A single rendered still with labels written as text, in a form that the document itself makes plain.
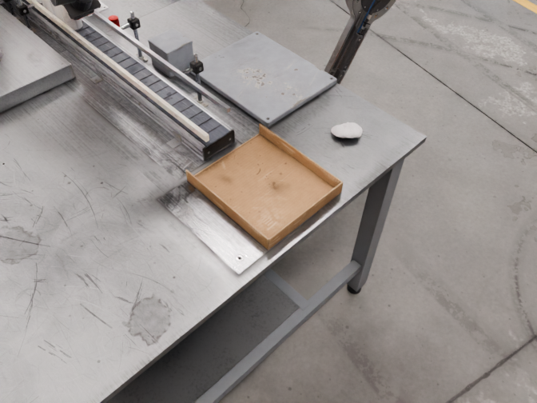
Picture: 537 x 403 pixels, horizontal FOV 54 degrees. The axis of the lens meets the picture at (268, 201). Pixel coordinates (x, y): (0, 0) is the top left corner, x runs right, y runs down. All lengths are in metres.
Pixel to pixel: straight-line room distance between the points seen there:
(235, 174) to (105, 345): 0.53
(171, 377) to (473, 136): 1.94
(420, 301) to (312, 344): 0.48
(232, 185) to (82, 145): 0.44
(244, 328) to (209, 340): 0.12
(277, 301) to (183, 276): 0.71
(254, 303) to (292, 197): 0.62
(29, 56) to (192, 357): 1.06
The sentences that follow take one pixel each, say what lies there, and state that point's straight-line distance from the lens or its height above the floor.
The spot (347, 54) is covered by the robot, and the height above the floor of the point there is 0.66.
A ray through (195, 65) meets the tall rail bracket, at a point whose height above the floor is 0.97.
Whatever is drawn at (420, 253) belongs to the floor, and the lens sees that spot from 2.32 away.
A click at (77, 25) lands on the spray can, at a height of 0.90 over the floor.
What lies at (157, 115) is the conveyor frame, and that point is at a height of 0.86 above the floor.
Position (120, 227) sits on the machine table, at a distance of 1.29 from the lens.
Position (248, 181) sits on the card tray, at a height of 0.83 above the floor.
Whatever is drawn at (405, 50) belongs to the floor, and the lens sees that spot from 3.41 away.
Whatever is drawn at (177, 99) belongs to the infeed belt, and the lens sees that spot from 1.52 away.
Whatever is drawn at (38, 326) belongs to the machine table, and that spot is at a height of 0.83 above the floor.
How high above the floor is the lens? 1.83
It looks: 50 degrees down
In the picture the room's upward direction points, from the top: 2 degrees clockwise
